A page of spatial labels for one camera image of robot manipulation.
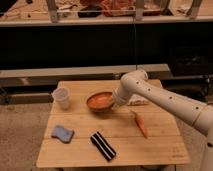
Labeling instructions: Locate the orange ceramic bowl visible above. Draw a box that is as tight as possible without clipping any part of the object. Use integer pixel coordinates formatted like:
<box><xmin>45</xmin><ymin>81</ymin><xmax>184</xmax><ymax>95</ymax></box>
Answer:
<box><xmin>86</xmin><ymin>92</ymin><xmax>113</xmax><ymax>112</ymax></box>

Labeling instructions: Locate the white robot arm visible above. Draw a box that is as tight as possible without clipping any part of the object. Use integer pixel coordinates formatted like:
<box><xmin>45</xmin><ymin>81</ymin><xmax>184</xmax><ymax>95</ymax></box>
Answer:
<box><xmin>112</xmin><ymin>70</ymin><xmax>213</xmax><ymax>171</ymax></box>

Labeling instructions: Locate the white lying bottle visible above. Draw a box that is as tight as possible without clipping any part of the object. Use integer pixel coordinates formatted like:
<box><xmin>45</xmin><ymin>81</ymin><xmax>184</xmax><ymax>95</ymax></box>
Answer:
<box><xmin>127</xmin><ymin>94</ymin><xmax>149</xmax><ymax>106</ymax></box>

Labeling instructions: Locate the orange carrot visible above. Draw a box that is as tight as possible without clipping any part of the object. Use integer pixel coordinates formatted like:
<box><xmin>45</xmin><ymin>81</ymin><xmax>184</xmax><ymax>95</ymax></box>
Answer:
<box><xmin>131</xmin><ymin>111</ymin><xmax>148</xmax><ymax>138</ymax></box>

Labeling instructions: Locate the clear plastic cup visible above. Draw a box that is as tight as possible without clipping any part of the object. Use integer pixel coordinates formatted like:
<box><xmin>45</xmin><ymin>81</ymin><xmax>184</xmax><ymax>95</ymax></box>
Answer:
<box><xmin>52</xmin><ymin>87</ymin><xmax>70</xmax><ymax>110</ymax></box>

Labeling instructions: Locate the wooden table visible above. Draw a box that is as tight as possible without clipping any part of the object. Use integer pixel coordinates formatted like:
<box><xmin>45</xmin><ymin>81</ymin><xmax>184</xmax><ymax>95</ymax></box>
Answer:
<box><xmin>37</xmin><ymin>80</ymin><xmax>190</xmax><ymax>168</ymax></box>

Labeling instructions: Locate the blue sponge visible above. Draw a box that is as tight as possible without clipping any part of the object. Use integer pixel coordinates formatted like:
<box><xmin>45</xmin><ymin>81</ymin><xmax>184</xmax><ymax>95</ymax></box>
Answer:
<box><xmin>51</xmin><ymin>125</ymin><xmax>74</xmax><ymax>144</ymax></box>

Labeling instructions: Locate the black white striped cloth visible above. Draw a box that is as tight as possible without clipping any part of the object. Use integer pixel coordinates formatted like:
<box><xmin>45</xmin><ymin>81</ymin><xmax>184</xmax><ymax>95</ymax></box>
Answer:
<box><xmin>90</xmin><ymin>132</ymin><xmax>116</xmax><ymax>162</ymax></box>

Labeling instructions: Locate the long wooden bench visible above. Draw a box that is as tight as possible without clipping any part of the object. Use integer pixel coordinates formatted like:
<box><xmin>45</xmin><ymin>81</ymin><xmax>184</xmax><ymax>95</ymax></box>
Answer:
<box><xmin>0</xmin><ymin>64</ymin><xmax>170</xmax><ymax>87</ymax></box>

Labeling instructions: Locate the red cloth on shelf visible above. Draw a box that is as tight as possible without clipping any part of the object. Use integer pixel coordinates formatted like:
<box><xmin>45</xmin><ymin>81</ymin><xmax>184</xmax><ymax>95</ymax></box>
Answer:
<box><xmin>101</xmin><ymin>0</ymin><xmax>135</xmax><ymax>17</ymax></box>

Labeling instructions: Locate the black cable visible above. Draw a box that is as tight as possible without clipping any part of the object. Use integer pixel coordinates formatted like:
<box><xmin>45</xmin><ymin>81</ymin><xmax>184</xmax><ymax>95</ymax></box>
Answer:
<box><xmin>132</xmin><ymin>16</ymin><xmax>139</xmax><ymax>73</ymax></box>

